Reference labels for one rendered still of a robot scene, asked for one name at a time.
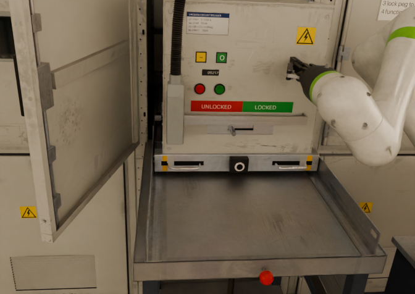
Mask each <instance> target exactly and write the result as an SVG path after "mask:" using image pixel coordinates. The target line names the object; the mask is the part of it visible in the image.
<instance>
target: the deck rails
mask: <svg viewBox="0 0 415 294"><path fill-rule="evenodd" d="M155 148H162V142H154V128H153V143H152V153H151V172H150V181H149V200H148V218H147V228H146V246H145V263H152V262H162V172H155V171H154V162H153V153H154V149H155ZM305 172H306V174H307V175H308V177H309V178H310V180H311V181H312V183H313V184H314V186H315V187H316V189H317V190H318V192H319V193H320V195H321V197H322V198H323V199H324V201H325V202H326V204H327V205H328V207H329V208H330V210H331V211H332V213H333V214H334V216H335V217H336V219H337V221H338V222H339V223H340V225H341V226H342V228H343V229H344V231H345V232H346V234H347V235H348V236H349V238H350V240H351V241H352V242H353V244H354V246H355V247H356V249H357V250H358V251H359V253H360V255H361V256H377V253H376V252H377V247H378V244H379V240H380V236H381V232H380V230H379V229H378V228H377V227H376V226H375V224H374V223H373V222H372V221H371V220H370V218H369V217H368V216H367V214H366V213H365V212H364V211H363V209H362V208H361V207H360V205H359V204H358V203H357V202H356V201H355V199H354V198H353V197H352V196H351V195H350V193H349V192H348V190H347V189H346V188H345V187H344V186H343V184H342V183H341V182H340V181H339V179H338V178H337V177H336V176H335V174H334V173H333V172H332V171H331V170H330V168H329V167H328V165H327V164H326V163H325V162H324V161H323V159H322V158H321V157H320V156H319V161H318V165H317V171H305ZM372 229H373V231H374V232H375V233H376V234H377V236H376V238H375V236H374V235H373V234H372Z"/></svg>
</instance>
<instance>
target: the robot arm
mask: <svg viewBox="0 0 415 294"><path fill-rule="evenodd" d="M351 62H352V66H353V68H354V70H355V71H356V73H357V74H358V75H359V76H360V77H361V78H362V79H363V80H364V81H365V82H366V83H367V84H368V85H369V86H370V87H371V88H372V90H373V91H372V94H370V92H369V90H368V88H367V86H366V85H365V84H364V83H363V82H362V81H360V80H358V79H357V78H354V77H351V76H344V75H342V74H341V73H340V72H337V71H336V70H335V69H333V68H331V67H329V64H326V65H315V64H312V63H310V64H309V65H308V64H307V63H305V62H304V63H303V62H301V61H300V60H299V59H298V58H296V57H290V63H288V67H287V76H286V80H291V79H292V80H293V79H294V78H295V79H296V81H298V82H300V83H301V86H302V88H303V93H304V95H305V96H306V97H307V98H308V99H309V100H310V101H311V102H312V103H313V104H314V105H315V106H316V107H317V111H319V114H320V115H321V117H322V118H323V119H324V120H325V121H326V122H327V123H328V124H329V125H330V126H331V127H332V128H333V129H334V130H335V131H336V132H337V133H338V135H339V136H340V137H341V138H342V140H343V141H344V142H345V144H346V145H347V147H348V148H349V150H350V151H351V153H352V155H353V156H354V157H355V158H356V159H357V160H358V161H359V162H361V163H362V164H365V165H367V166H374V167H375V166H382V165H385V164H388V163H389V162H391V161H392V160H393V159H394V158H395V157H396V156H397V154H398V152H399V150H400V146H401V138H402V133H403V130H404V132H405V134H406V135H407V136H408V138H409V140H410V141H411V143H412V144H413V146H414V148H415V6H411V7H408V8H406V9H405V10H403V11H402V12H400V13H399V14H398V15H397V16H396V17H395V18H394V19H393V20H392V21H391V22H389V23H388V24H387V25H386V26H385V27H383V28H382V29H381V30H379V31H378V32H377V33H375V34H374V35H372V36H370V37H369V38H368V39H366V40H364V41H362V42H361V43H359V44H358V45H357V47H356V48H355V49H354V51H353V54H352V58H351Z"/></svg>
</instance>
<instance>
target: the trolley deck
mask: <svg viewBox="0 0 415 294"><path fill-rule="evenodd" d="M151 153H152V143H146V142H145V151H144V158H143V169H142V176H141V187H140V198H139V205H138V216H137V222H136V234H135V245H134V252H133V281H134V282H142V281H161V280H199V279H236V278H256V277H259V275H260V273H261V272H262V269H261V268H262V267H265V268H266V270H267V271H270V272H271V273H272V275H273V277H293V276H313V275H350V274H382V273H383V270H384V266H385V262H386V260H387V255H388V254H387V253H386V252H385V250H384V249H383V248H382V247H381V245H380V244H378V247H377V252H376V253H377V256H361V255H360V253H359V251H358V250H357V249H356V247H355V246H354V244H353V242H352V241H351V240H350V238H349V236H348V235H347V234H346V232H345V231H344V229H343V228H342V226H341V225H340V223H339V222H338V221H337V219H336V217H335V216H334V214H333V213H332V211H331V210H330V208H329V207H328V205H327V204H326V202H325V201H324V199H323V198H322V197H321V195H320V193H319V192H318V190H317V189H316V187H315V186H314V184H313V183H312V181H311V180H310V178H309V177H308V175H307V174H306V172H305V171H248V172H241V173H230V171H188V172H162V262H145V246H146V228H147V218H148V200H149V181H150V172H151Z"/></svg>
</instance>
